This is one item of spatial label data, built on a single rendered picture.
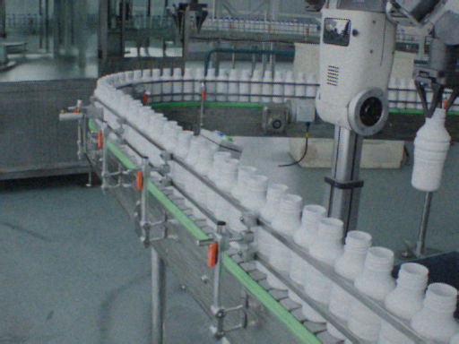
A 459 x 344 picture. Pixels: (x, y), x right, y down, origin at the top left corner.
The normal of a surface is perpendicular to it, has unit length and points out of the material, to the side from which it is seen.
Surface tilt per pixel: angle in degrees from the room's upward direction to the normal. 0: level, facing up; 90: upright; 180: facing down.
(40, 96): 90
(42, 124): 90
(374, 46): 90
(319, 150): 90
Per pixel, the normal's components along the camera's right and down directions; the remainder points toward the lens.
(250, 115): 0.13, 0.29
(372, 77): 0.41, 0.46
